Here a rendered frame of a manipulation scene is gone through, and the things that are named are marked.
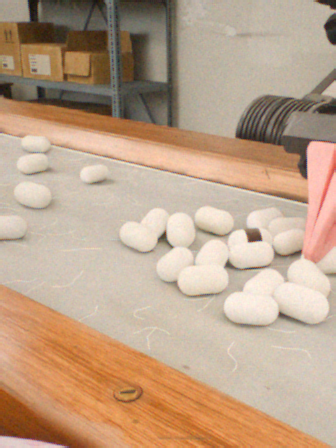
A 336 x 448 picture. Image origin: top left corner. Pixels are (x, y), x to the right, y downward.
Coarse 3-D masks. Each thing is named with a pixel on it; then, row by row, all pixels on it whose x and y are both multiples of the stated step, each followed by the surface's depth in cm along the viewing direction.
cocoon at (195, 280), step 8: (184, 272) 35; (192, 272) 34; (200, 272) 35; (208, 272) 35; (216, 272) 35; (224, 272) 35; (184, 280) 34; (192, 280) 34; (200, 280) 34; (208, 280) 34; (216, 280) 35; (224, 280) 35; (184, 288) 35; (192, 288) 34; (200, 288) 34; (208, 288) 35; (216, 288) 35; (224, 288) 35
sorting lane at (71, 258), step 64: (0, 192) 55; (64, 192) 55; (128, 192) 55; (192, 192) 56; (256, 192) 55; (0, 256) 40; (64, 256) 41; (128, 256) 41; (128, 320) 32; (192, 320) 32; (256, 384) 27; (320, 384) 27
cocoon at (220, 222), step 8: (200, 208) 45; (208, 208) 45; (200, 216) 45; (208, 216) 45; (216, 216) 44; (224, 216) 44; (200, 224) 45; (208, 224) 44; (216, 224) 44; (224, 224) 44; (232, 224) 44; (216, 232) 44; (224, 232) 44
